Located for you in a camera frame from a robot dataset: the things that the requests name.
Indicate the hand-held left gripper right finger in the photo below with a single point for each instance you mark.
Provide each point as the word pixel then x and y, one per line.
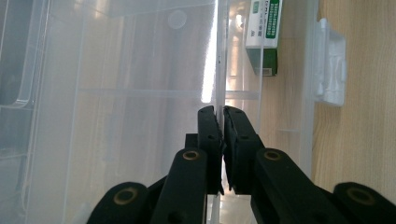
pixel 241 155

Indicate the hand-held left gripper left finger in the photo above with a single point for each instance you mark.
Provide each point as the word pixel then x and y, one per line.
pixel 211 149

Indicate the clear plastic storage box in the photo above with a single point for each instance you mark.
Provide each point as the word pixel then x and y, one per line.
pixel 124 93

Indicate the green and white carton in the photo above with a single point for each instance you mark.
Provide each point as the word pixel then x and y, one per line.
pixel 264 28

